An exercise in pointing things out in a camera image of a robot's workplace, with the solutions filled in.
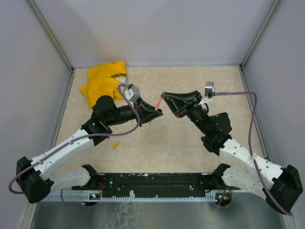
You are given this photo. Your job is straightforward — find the yellow pen cap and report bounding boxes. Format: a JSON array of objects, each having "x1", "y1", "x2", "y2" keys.
[{"x1": 112, "y1": 142, "x2": 119, "y2": 149}]

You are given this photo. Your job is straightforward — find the aluminium frame side rail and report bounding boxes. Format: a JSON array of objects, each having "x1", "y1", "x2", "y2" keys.
[{"x1": 239, "y1": 65, "x2": 272, "y2": 161}]

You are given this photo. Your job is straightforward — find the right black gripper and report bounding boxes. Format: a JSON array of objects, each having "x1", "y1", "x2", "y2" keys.
[{"x1": 162, "y1": 90, "x2": 211, "y2": 135}]

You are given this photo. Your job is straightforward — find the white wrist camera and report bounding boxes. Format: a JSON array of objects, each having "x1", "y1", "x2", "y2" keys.
[
  {"x1": 199, "y1": 82, "x2": 215, "y2": 105},
  {"x1": 125, "y1": 84, "x2": 141, "y2": 103}
]

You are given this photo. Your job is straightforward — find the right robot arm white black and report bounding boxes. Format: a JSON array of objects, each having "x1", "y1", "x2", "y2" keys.
[{"x1": 161, "y1": 91, "x2": 303, "y2": 216}]

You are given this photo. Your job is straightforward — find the yellow folded shirt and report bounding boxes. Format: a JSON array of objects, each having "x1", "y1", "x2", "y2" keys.
[{"x1": 80, "y1": 61, "x2": 127, "y2": 108}]

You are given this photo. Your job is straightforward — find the orange white pen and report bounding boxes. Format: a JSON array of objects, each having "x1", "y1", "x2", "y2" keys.
[{"x1": 149, "y1": 98, "x2": 162, "y2": 125}]

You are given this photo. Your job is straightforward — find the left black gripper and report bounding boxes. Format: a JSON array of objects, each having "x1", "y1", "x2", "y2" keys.
[{"x1": 106, "y1": 97, "x2": 163, "y2": 127}]

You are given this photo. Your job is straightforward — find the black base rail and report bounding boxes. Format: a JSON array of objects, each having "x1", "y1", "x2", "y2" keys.
[{"x1": 72, "y1": 173, "x2": 225, "y2": 198}]

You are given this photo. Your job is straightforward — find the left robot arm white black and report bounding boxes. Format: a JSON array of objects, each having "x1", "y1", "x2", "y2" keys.
[{"x1": 16, "y1": 95, "x2": 163, "y2": 204}]

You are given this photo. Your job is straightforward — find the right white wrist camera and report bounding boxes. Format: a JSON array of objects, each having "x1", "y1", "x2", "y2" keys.
[{"x1": 199, "y1": 82, "x2": 215, "y2": 105}]

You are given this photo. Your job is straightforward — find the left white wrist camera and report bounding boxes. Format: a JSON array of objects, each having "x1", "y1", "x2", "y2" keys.
[{"x1": 125, "y1": 84, "x2": 141, "y2": 103}]

